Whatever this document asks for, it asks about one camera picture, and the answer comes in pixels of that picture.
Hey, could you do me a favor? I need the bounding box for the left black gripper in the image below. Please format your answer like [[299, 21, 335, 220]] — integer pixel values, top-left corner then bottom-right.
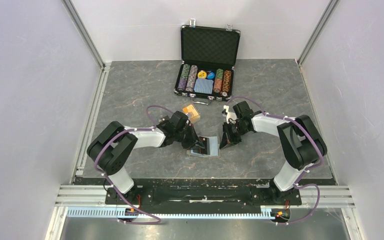
[[175, 124, 205, 151]]

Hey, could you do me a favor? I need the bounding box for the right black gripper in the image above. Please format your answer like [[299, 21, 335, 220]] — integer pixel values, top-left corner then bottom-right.
[[219, 121, 250, 150]]

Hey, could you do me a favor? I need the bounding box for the beige card holder wallet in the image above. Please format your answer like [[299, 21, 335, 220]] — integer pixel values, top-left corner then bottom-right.
[[186, 136, 220, 158]]

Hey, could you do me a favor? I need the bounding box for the orange card box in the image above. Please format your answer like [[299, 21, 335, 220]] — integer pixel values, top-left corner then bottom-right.
[[181, 103, 201, 124]]

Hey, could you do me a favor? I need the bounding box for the black card box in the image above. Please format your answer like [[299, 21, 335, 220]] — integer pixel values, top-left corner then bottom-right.
[[158, 115, 170, 123]]

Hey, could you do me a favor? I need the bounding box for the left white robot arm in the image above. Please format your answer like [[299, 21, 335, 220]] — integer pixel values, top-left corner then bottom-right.
[[86, 111, 207, 204]]

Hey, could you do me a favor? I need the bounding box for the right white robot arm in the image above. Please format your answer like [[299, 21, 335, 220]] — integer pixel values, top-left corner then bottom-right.
[[219, 101, 328, 204]]

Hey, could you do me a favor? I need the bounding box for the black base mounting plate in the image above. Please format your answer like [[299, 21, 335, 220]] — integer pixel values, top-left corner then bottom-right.
[[123, 178, 302, 214]]

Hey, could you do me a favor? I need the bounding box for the black poker chip case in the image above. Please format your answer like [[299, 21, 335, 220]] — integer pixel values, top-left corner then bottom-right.
[[173, 18, 241, 104]]

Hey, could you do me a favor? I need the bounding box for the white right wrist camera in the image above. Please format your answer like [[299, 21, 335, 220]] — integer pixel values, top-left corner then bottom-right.
[[221, 105, 237, 124]]

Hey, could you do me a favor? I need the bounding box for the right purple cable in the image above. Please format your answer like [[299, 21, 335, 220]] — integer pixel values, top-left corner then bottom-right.
[[225, 96, 325, 226]]

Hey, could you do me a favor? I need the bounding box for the purple cable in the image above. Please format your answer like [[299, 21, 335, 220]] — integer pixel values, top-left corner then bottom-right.
[[93, 105, 176, 225], [225, 96, 325, 226]]

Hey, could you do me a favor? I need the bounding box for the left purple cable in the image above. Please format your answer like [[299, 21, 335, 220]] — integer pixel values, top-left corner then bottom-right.
[[93, 105, 176, 225]]

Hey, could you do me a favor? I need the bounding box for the grey slotted cable duct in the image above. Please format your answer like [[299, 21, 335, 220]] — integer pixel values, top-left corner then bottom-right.
[[66, 206, 281, 220]]

